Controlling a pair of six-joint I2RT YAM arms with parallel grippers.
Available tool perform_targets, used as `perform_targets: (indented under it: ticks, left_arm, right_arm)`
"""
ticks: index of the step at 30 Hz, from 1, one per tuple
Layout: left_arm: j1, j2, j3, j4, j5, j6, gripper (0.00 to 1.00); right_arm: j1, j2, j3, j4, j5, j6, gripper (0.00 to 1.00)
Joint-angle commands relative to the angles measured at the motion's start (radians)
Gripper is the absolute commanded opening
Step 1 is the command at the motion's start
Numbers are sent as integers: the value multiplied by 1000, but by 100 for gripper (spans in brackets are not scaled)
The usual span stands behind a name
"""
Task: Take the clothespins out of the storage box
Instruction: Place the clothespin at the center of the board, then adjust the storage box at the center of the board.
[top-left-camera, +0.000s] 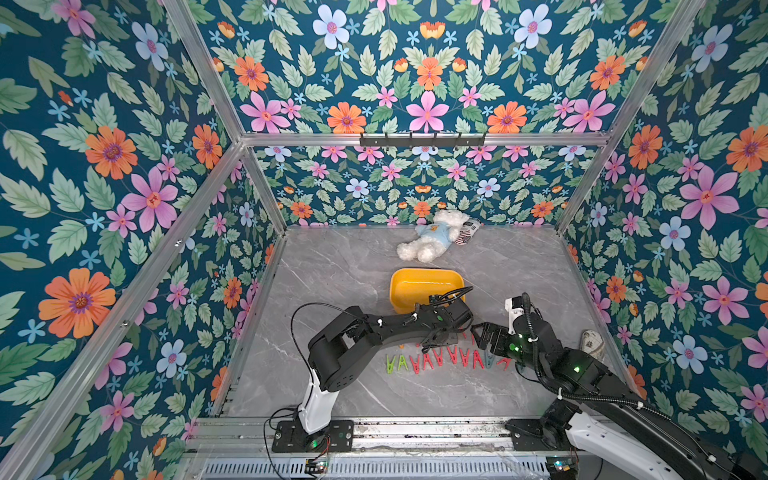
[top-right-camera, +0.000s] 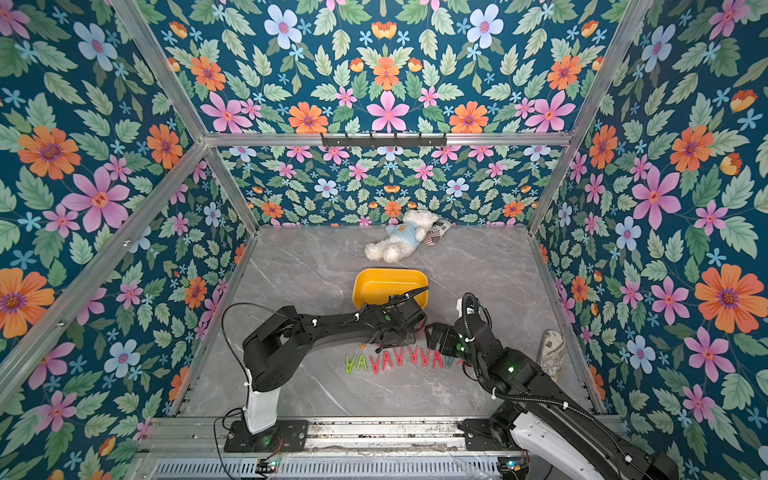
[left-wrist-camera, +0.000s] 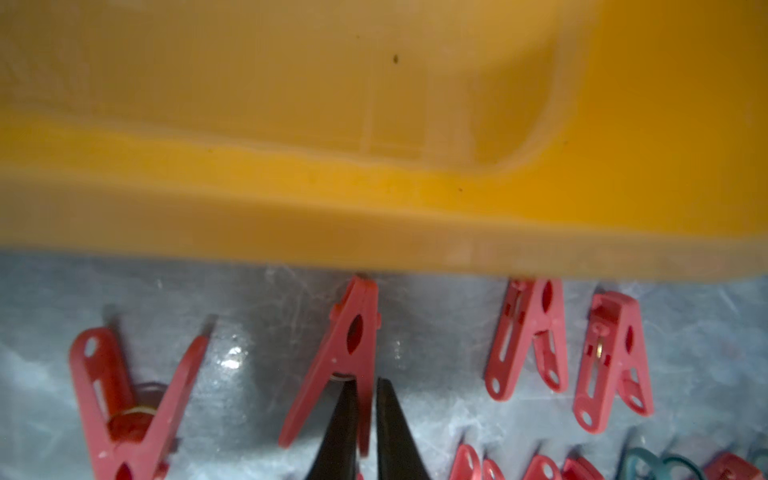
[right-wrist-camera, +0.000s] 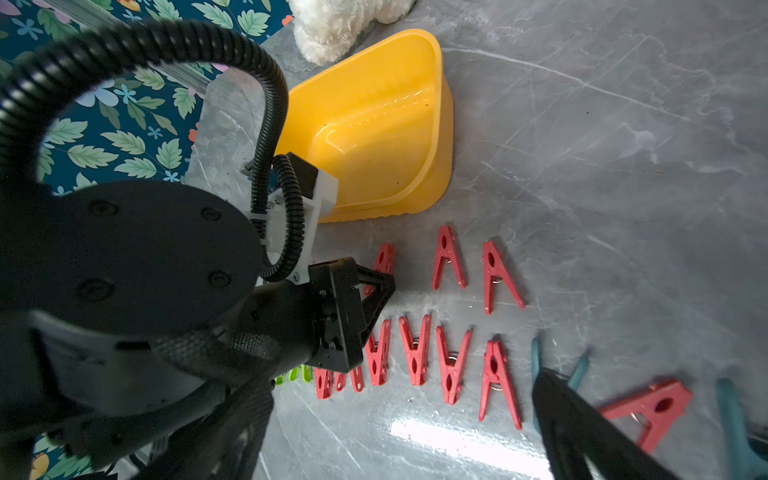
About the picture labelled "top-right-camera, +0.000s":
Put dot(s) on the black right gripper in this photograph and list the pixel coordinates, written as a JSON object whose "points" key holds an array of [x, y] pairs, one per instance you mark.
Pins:
{"points": [[443, 339]]}

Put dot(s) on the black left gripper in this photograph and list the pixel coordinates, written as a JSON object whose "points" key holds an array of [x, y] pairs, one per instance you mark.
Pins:
{"points": [[412, 335]]}

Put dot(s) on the red clothespin placed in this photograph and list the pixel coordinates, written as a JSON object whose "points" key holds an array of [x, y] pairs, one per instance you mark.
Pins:
{"points": [[413, 353], [424, 357], [386, 363], [375, 362], [437, 361], [399, 356]]}

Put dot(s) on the yellow plastic storage box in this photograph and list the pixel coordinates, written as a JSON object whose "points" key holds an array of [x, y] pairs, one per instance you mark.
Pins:
{"points": [[375, 285]]}

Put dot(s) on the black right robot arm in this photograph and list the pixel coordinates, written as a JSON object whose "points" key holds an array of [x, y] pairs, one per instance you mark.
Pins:
{"points": [[536, 415]]}

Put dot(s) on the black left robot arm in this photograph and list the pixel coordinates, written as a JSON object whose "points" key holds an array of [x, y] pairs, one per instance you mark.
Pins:
{"points": [[272, 353]]}

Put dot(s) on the white plush teddy bear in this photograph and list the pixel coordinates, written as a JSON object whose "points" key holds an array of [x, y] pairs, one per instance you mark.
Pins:
{"points": [[402, 239]]}

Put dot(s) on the flag print pouch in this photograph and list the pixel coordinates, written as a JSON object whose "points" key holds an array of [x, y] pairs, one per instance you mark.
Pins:
{"points": [[551, 353]]}

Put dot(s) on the white vent grille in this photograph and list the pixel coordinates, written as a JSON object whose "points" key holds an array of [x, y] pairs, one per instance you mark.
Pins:
{"points": [[440, 467]]}

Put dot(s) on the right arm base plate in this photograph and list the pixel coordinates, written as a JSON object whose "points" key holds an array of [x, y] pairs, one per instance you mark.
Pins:
{"points": [[478, 435]]}

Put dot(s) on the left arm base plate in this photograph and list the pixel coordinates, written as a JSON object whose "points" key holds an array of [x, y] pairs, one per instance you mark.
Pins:
{"points": [[285, 436]]}

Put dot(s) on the black hook rail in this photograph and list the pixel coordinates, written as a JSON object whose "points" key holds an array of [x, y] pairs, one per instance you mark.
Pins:
{"points": [[372, 141]]}

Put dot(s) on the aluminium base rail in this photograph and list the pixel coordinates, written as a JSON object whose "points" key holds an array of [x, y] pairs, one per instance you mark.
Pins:
{"points": [[206, 436]]}

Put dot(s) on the aluminium corner post right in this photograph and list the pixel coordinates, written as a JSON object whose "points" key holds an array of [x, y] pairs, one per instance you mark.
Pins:
{"points": [[628, 27]]}

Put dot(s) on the aluminium corner post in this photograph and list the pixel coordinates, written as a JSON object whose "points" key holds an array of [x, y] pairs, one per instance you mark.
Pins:
{"points": [[153, 54], [628, 27]]}

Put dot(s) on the aluminium corner post left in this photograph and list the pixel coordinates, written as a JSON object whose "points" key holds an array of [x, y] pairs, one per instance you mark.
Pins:
{"points": [[153, 54]]}

